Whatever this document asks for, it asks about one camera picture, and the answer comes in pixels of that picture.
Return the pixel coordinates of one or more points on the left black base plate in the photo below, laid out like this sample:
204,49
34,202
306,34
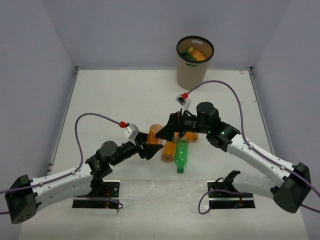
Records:
104,197

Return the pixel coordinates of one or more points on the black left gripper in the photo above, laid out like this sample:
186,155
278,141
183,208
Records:
148,150

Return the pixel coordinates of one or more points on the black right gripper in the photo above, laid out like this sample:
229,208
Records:
176,122

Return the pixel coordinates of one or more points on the green bottle front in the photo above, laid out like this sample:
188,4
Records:
181,155

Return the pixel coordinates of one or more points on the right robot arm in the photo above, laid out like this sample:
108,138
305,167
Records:
285,183

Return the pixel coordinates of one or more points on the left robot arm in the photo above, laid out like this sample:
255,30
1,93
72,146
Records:
28,196

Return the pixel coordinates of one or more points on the orange bottle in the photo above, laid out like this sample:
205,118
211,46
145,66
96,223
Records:
191,137
196,54
168,152

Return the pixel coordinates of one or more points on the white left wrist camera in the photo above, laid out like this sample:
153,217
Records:
131,131

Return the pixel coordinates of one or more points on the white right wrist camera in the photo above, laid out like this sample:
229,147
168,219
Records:
184,100

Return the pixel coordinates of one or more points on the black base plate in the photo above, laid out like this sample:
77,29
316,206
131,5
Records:
224,200
104,197

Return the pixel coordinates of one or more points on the orange bottle floral label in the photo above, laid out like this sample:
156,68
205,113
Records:
151,138

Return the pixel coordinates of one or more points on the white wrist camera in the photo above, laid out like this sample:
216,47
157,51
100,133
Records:
131,131
184,100

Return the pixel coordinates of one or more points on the brown cardboard bin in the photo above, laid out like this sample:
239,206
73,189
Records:
189,74

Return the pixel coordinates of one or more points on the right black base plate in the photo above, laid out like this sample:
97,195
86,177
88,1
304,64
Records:
224,200

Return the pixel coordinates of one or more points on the green bottle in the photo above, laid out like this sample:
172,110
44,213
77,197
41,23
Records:
187,56
181,155

